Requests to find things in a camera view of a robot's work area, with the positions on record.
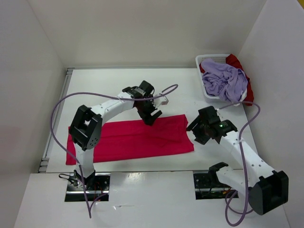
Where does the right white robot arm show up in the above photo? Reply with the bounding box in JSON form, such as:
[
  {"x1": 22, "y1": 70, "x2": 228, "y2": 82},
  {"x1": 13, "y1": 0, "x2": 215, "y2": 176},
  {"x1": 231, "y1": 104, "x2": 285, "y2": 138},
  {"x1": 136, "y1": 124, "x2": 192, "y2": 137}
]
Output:
[{"x1": 186, "y1": 106, "x2": 289, "y2": 215}]

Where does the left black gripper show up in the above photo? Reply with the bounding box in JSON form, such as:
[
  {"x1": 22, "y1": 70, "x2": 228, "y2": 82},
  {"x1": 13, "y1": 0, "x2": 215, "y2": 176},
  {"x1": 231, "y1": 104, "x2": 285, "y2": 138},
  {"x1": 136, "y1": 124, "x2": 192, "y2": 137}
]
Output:
[{"x1": 135, "y1": 95, "x2": 162, "y2": 126}]

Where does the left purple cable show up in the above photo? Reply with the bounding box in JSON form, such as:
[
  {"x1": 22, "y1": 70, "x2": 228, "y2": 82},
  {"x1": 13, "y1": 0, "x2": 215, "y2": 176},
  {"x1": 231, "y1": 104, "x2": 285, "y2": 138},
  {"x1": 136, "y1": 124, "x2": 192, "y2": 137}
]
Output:
[{"x1": 51, "y1": 84, "x2": 179, "y2": 219}]

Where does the white plastic laundry basket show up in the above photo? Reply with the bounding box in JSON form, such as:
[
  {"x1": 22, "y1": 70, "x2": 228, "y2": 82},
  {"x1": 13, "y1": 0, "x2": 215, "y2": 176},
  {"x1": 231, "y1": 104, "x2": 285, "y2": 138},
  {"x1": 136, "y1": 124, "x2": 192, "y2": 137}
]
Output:
[{"x1": 195, "y1": 54, "x2": 229, "y2": 103}]

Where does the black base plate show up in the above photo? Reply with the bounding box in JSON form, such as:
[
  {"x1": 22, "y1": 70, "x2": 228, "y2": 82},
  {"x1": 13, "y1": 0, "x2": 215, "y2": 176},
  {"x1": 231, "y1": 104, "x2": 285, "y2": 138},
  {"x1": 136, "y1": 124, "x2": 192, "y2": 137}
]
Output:
[
  {"x1": 193, "y1": 172, "x2": 234, "y2": 200},
  {"x1": 58, "y1": 173, "x2": 110, "y2": 202}
]

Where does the dark red t shirt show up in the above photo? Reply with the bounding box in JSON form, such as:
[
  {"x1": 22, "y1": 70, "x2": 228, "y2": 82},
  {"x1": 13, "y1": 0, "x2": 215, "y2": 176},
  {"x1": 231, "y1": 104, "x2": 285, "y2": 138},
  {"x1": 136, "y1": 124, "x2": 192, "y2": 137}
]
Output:
[{"x1": 200, "y1": 54, "x2": 254, "y2": 102}]

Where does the lavender t shirt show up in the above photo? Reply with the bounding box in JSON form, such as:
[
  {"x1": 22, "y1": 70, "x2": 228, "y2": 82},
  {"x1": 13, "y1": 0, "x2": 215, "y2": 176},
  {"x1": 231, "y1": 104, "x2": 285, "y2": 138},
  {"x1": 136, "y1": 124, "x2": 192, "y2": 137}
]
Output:
[{"x1": 200, "y1": 58, "x2": 248, "y2": 103}]

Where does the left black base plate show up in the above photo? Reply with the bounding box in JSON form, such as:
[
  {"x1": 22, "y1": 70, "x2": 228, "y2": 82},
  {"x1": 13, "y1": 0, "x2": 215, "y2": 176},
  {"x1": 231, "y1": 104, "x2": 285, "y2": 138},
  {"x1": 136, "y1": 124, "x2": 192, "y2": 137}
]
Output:
[{"x1": 58, "y1": 173, "x2": 110, "y2": 202}]

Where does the pink t shirt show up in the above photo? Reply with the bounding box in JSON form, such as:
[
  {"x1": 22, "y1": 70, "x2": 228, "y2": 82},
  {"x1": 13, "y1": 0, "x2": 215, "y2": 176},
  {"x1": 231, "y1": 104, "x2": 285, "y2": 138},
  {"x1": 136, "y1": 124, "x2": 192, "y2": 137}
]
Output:
[{"x1": 65, "y1": 114, "x2": 195, "y2": 166}]

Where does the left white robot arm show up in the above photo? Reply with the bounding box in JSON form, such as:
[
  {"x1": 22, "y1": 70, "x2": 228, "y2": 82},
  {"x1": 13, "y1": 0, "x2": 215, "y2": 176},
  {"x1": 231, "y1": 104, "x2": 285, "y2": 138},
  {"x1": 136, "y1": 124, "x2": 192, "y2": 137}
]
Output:
[{"x1": 69, "y1": 81, "x2": 169, "y2": 190}]

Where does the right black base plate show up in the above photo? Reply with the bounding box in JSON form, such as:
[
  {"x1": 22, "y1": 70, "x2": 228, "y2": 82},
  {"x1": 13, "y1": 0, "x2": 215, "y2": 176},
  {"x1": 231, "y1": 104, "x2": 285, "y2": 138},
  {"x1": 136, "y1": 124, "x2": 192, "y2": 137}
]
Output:
[{"x1": 193, "y1": 172, "x2": 234, "y2": 200}]

